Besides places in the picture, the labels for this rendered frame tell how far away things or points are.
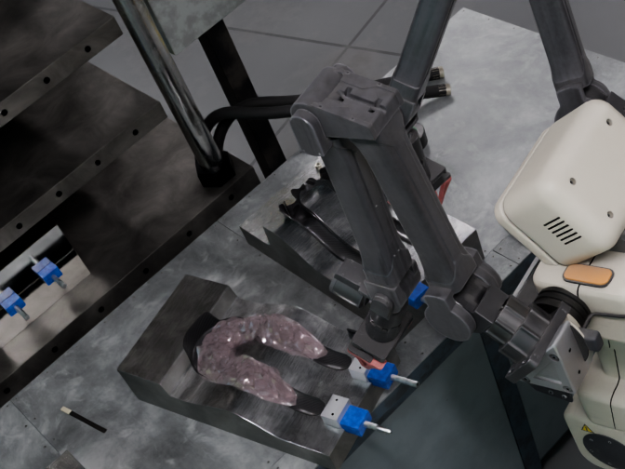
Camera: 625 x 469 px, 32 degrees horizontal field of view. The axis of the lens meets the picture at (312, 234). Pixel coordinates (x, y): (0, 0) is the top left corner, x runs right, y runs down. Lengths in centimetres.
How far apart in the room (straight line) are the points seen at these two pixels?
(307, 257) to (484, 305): 74
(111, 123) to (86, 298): 42
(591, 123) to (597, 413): 56
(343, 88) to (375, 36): 292
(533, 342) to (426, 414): 78
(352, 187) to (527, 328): 32
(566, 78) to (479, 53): 96
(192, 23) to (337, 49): 173
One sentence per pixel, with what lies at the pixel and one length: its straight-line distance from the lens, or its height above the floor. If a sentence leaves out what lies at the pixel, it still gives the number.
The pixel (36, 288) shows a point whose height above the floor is 85.
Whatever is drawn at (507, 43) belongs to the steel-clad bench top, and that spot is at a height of 80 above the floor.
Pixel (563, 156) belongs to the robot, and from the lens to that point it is 158.
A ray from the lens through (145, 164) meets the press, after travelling 288.
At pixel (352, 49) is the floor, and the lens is 432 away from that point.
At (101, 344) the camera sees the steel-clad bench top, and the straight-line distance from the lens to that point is 248.
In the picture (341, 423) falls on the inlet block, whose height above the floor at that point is 87.
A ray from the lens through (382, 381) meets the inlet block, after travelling 205.
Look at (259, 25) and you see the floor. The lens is 467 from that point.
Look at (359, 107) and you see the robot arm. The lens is 140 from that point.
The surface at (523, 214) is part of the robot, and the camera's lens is 160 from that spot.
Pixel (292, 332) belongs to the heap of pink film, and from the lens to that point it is 213.
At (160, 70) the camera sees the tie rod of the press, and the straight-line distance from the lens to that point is 250.
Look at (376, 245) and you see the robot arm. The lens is 160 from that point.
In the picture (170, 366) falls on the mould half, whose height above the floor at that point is 91.
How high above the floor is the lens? 247
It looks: 43 degrees down
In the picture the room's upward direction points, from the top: 25 degrees counter-clockwise
